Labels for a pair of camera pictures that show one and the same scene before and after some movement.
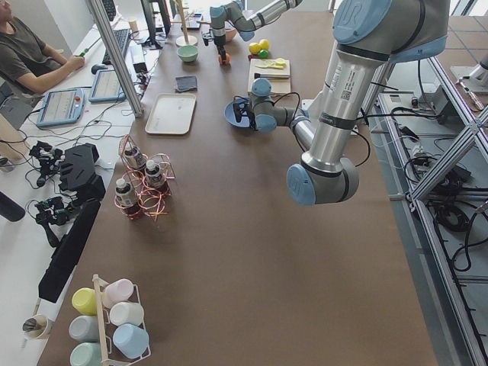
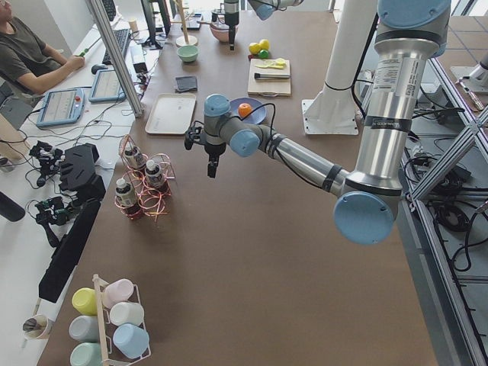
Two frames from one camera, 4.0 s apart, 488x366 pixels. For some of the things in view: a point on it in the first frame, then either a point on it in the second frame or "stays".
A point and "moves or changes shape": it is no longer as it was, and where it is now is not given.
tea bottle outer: (126, 200) stays
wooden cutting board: (267, 65) stays
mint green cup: (87, 354) stays
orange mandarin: (227, 56) moves or changes shape
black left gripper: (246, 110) → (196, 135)
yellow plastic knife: (275, 65) stays
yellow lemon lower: (255, 48) stays
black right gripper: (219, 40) → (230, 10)
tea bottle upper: (133, 156) stays
